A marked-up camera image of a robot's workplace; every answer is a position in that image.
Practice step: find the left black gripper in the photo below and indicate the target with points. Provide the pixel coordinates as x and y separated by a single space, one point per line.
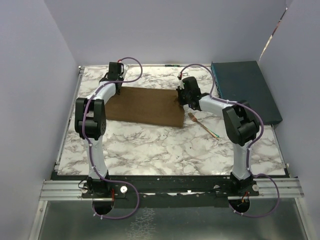
121 78

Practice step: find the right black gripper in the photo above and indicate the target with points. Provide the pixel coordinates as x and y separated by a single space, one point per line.
181 102

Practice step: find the brown cloth napkin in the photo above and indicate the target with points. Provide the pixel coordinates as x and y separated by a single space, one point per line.
150 106

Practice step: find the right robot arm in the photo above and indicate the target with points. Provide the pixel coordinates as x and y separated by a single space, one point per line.
241 126

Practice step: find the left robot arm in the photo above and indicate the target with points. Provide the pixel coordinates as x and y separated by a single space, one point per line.
90 123

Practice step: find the copper iridescent fork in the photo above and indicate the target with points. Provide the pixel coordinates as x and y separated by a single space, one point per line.
194 119

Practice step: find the green black marker pen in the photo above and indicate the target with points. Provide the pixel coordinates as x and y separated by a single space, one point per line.
172 65

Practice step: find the dark teal flat box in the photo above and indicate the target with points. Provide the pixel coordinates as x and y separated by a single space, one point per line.
243 80

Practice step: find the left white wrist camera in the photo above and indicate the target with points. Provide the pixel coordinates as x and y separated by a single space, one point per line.
125 69

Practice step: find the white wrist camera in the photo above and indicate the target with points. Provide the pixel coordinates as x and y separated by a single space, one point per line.
125 69
181 83

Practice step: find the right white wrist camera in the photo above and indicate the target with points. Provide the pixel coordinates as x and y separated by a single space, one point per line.
181 83

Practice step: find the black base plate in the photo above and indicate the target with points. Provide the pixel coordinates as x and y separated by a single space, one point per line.
156 191

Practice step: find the aluminium rail frame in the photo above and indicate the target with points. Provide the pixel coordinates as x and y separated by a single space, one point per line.
60 190

